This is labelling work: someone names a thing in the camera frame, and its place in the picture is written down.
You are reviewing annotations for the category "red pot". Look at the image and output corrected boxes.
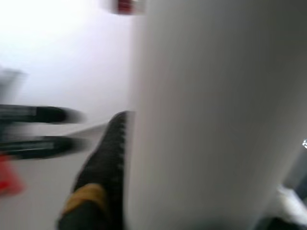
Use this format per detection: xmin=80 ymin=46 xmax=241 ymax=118
xmin=115 ymin=0 xmax=135 ymax=15

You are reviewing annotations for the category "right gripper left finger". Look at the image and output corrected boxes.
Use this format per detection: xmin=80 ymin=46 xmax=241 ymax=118
xmin=57 ymin=111 xmax=129 ymax=230

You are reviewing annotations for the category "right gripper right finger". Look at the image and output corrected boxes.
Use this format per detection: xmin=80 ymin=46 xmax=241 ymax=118
xmin=254 ymin=215 xmax=307 ymax=230

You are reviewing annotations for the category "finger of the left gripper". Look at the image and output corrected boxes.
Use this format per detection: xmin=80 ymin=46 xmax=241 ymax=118
xmin=0 ymin=135 xmax=91 ymax=160
xmin=0 ymin=104 xmax=86 ymax=125

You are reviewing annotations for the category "yellow rubber band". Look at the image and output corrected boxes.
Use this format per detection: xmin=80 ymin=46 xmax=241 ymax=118
xmin=61 ymin=183 xmax=107 ymax=215

